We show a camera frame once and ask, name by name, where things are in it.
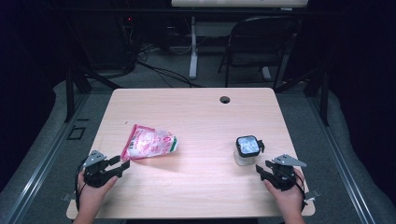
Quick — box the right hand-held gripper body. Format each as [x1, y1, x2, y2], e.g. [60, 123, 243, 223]
[269, 153, 307, 191]

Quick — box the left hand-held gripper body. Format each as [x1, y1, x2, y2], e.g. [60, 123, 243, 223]
[82, 149, 110, 189]

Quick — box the pink and white plastic bag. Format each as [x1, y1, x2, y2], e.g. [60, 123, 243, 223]
[120, 124, 179, 161]

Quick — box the person's right hand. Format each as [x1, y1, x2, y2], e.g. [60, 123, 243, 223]
[263, 169, 306, 216]

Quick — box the person's left hand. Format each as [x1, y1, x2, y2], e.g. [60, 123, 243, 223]
[77, 170, 120, 216]

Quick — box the black metal stand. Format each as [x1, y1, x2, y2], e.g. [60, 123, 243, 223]
[274, 65, 331, 127]
[64, 61, 123, 124]

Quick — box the dark computer tower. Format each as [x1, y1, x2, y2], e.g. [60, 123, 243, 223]
[78, 12, 138, 73]

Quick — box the white desk leg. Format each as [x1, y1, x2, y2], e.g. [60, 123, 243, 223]
[189, 16, 199, 80]

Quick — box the black folding chair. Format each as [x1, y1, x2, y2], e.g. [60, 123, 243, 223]
[217, 15, 301, 91]

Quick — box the black metal crossbar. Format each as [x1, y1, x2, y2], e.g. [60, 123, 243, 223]
[43, 7, 344, 17]

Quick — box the white desk top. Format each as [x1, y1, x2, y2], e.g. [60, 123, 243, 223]
[171, 0, 309, 8]

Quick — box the left hand-held gripper cable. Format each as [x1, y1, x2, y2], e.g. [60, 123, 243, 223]
[74, 158, 89, 213]

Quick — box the hand-held gripper cable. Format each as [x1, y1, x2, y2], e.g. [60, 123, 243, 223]
[74, 158, 89, 213]
[288, 171, 308, 213]

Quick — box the right hand-held gripper cable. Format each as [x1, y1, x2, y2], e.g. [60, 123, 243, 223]
[288, 171, 308, 213]

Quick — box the aluminium floor rail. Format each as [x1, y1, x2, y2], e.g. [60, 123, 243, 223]
[306, 92, 378, 224]
[0, 92, 92, 224]

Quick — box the black floor cable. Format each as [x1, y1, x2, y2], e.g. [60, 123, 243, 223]
[135, 60, 204, 89]

